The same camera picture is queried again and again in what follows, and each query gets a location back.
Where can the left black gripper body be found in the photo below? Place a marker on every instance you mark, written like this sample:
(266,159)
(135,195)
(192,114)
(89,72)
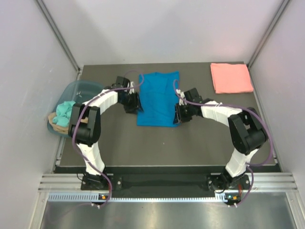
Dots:
(129,102)

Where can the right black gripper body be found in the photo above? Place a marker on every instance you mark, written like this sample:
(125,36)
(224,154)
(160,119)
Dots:
(186,112)

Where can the blue t shirt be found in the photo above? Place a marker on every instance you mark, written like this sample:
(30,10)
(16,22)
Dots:
(158,99)

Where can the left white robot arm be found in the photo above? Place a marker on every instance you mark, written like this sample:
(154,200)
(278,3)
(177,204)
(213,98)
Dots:
(85,122)

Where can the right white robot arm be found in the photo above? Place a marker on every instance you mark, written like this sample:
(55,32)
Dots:
(247,133)

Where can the teal plastic basin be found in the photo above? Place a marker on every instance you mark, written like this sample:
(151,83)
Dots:
(78,91)

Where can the folded pink t shirt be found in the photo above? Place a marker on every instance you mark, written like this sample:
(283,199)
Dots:
(231,78)

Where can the mint green t shirt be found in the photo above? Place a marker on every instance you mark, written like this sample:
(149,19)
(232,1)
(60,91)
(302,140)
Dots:
(65,108)

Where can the beige t shirt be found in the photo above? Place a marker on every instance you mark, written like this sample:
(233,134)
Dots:
(60,124)

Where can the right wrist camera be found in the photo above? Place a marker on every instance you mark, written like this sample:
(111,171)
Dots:
(181,96)

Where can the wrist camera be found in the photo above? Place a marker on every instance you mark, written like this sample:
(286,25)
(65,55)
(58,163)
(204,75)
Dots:
(131,88)
(181,96)

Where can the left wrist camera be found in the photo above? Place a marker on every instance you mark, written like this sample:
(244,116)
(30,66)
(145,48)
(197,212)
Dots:
(131,88)

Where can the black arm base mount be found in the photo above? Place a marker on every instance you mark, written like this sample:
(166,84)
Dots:
(210,182)

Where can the left aluminium frame post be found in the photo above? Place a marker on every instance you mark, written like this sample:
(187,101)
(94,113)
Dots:
(58,35)

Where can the aluminium frame post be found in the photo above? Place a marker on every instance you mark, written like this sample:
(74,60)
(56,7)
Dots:
(58,35)
(268,32)

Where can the slotted cable duct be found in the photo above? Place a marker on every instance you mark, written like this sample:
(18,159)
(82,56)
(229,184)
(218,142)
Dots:
(100,198)

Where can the aluminium extrusion rail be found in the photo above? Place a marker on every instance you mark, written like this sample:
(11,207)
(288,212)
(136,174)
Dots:
(59,183)

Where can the right aluminium frame post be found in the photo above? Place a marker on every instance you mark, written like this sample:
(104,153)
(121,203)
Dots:
(268,32)

